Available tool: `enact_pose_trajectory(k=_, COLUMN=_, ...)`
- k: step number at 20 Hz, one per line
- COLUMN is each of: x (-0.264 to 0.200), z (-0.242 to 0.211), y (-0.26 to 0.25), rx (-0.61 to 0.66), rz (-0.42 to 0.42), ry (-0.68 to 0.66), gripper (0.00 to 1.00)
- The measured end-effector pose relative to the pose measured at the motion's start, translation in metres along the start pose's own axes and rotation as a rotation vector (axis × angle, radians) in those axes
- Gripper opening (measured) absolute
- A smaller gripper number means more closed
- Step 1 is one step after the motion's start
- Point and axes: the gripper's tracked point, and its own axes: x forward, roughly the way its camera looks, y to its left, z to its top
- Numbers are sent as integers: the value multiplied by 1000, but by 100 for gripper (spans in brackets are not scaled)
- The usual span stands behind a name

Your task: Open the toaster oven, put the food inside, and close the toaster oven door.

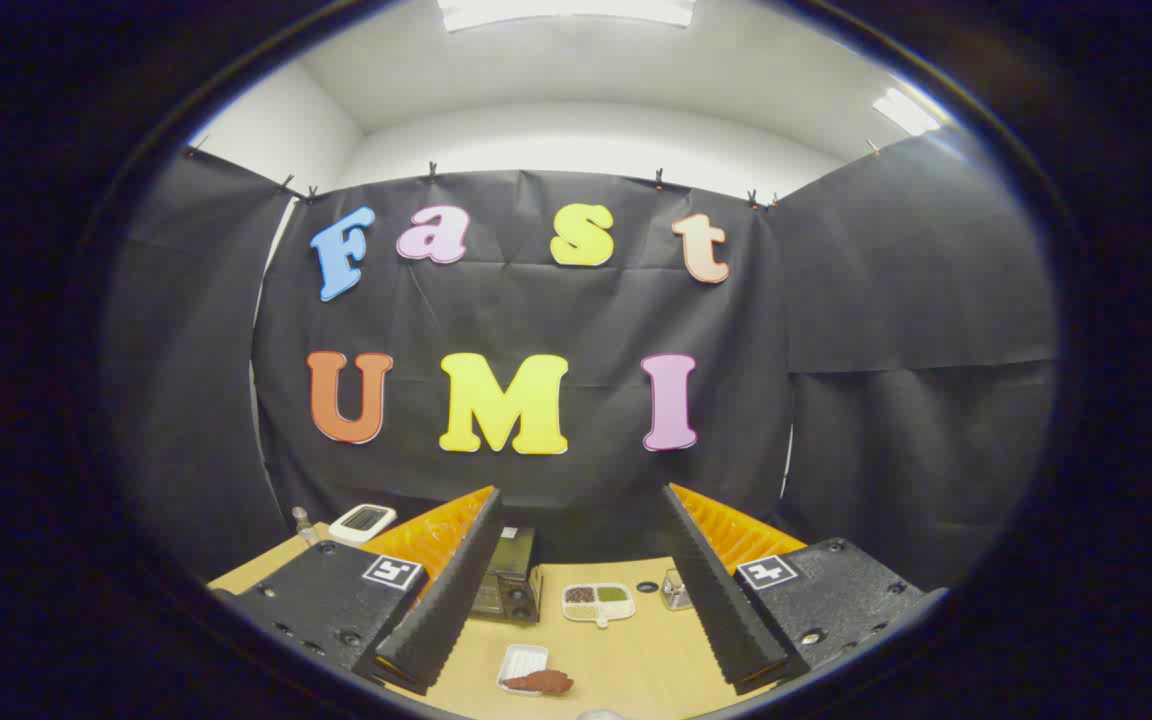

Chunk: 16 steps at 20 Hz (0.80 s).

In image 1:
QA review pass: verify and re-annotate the white bread toaster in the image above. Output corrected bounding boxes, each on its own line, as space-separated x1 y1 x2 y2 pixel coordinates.
328 504 398 545

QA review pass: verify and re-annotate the small ceiling light panel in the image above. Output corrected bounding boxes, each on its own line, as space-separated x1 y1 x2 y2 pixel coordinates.
872 87 942 137

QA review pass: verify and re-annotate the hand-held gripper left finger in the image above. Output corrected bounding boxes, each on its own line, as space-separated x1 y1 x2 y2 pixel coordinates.
211 486 505 696

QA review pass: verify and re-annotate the white divided dish with beans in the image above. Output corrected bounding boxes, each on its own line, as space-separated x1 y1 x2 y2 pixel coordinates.
562 583 636 629

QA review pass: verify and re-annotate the black toaster oven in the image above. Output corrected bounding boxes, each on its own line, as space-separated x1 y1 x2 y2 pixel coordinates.
471 526 544 626

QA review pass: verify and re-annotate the large ceiling light panel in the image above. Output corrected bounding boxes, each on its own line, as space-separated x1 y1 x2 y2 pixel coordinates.
436 0 697 33

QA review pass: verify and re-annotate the brown meat slice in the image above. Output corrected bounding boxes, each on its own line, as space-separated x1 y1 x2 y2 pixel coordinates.
502 669 575 696

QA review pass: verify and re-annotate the white rectangular tray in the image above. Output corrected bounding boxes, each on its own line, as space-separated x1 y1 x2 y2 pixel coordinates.
496 643 550 691

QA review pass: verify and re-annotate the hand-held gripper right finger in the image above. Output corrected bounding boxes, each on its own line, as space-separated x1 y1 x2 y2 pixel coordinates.
660 484 947 696

